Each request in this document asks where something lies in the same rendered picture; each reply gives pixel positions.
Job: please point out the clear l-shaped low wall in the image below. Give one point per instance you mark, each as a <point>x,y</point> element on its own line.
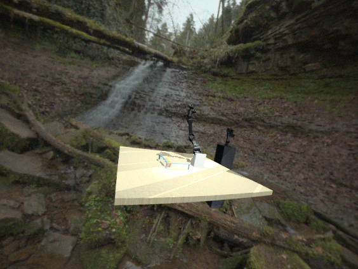
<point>173,166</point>

